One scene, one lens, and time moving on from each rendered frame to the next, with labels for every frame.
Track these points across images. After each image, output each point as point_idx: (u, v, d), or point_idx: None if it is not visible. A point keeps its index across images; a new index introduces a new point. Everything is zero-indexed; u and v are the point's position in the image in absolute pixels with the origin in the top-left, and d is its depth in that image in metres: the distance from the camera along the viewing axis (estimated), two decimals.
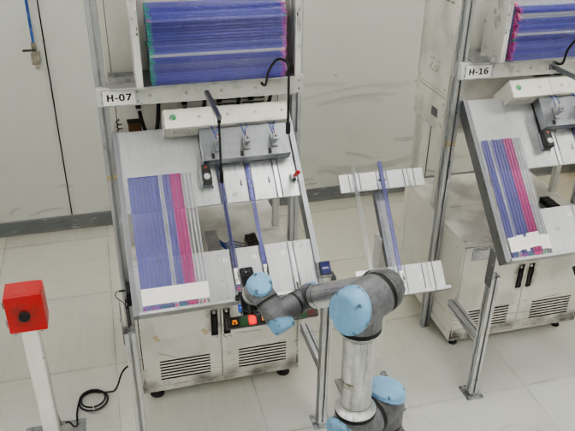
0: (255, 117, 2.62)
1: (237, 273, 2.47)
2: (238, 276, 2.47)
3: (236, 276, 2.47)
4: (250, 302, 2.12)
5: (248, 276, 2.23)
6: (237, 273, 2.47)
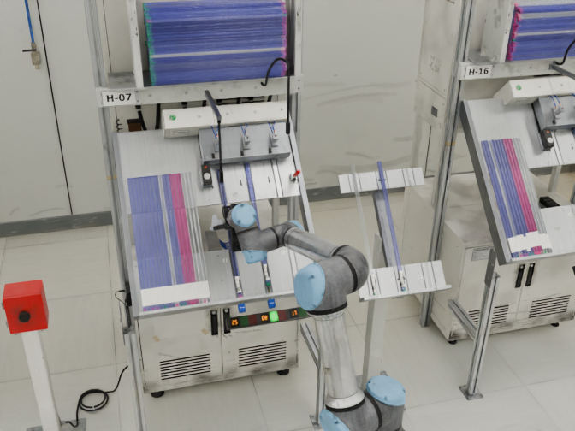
0: (255, 117, 2.62)
1: (239, 281, 2.46)
2: (240, 285, 2.45)
3: (237, 284, 2.45)
4: None
5: (238, 239, 2.33)
6: (239, 281, 2.46)
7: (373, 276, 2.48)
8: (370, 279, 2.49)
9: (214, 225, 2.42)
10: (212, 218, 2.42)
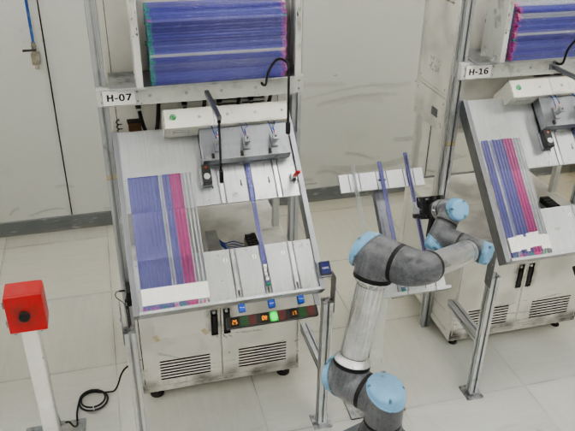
0: (255, 117, 2.62)
1: None
2: None
3: None
4: None
5: None
6: None
7: None
8: None
9: (414, 212, 2.54)
10: (413, 206, 2.54)
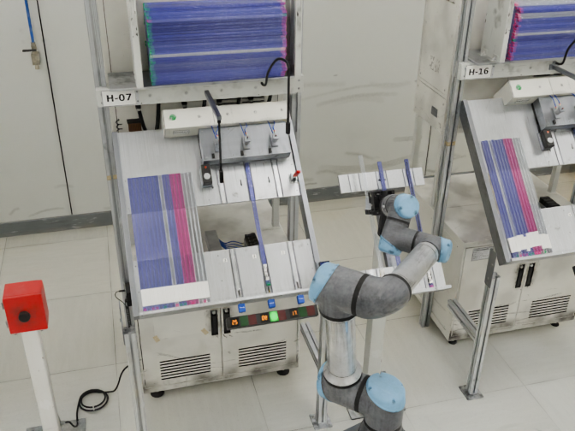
0: (255, 117, 2.62)
1: (429, 272, 2.53)
2: (431, 275, 2.52)
3: (429, 274, 2.52)
4: None
5: None
6: (429, 272, 2.53)
7: (382, 272, 2.38)
8: (380, 274, 2.38)
9: (366, 208, 2.39)
10: (365, 201, 2.39)
